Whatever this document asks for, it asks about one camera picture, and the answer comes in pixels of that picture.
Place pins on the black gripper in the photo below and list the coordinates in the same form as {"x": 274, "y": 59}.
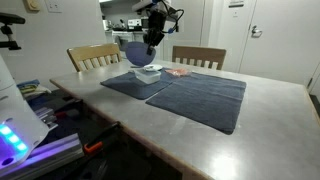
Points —
{"x": 156, "y": 22}

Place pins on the blue plastic bowl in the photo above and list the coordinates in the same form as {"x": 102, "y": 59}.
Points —
{"x": 136, "y": 53}

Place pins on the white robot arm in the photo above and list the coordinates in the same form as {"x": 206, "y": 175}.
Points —
{"x": 157, "y": 5}

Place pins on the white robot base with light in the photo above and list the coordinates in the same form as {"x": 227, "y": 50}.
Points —
{"x": 21, "y": 130}

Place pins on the clear plastic tupperware container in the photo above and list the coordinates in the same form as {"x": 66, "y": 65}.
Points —
{"x": 147, "y": 77}

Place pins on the white round plate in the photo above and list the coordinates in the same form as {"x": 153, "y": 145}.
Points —
{"x": 152, "y": 67}

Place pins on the metal spoon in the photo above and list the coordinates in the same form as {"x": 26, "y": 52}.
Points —
{"x": 135, "y": 67}

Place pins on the white kitchen stove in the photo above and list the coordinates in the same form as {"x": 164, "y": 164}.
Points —
{"x": 122, "y": 38}

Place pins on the orange snack packet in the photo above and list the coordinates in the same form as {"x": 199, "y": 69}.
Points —
{"x": 179, "y": 72}

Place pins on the dark blue placemat near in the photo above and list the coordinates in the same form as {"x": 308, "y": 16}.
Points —
{"x": 128, "y": 84}

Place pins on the dark blue placemat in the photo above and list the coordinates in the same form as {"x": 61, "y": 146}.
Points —
{"x": 128, "y": 84}
{"x": 209, "y": 100}

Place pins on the wooden chair right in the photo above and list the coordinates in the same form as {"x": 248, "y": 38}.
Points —
{"x": 203, "y": 54}

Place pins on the wooden chair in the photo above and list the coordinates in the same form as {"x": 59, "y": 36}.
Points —
{"x": 94, "y": 56}
{"x": 203, "y": 54}

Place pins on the wooden chair middle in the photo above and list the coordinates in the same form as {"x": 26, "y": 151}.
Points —
{"x": 94, "y": 56}

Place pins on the dark blue placemat far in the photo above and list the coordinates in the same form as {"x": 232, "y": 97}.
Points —
{"x": 209, "y": 100}

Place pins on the beige thermostat dial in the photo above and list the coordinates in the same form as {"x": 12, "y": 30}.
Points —
{"x": 32, "y": 5}

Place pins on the stacked cloths and books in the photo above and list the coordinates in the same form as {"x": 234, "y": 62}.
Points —
{"x": 33, "y": 88}

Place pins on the silver door handle right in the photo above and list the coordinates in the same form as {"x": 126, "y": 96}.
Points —
{"x": 256, "y": 33}

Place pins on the orange handled clamp upper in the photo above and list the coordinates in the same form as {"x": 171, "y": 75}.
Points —
{"x": 71, "y": 113}

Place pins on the orange handled clamp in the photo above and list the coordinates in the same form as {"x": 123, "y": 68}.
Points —
{"x": 71, "y": 113}
{"x": 97, "y": 143}

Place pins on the orange handled clamp lower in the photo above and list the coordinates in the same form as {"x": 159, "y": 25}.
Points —
{"x": 97, "y": 143}

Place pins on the aluminium rail frame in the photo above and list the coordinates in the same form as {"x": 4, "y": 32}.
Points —
{"x": 46, "y": 159}

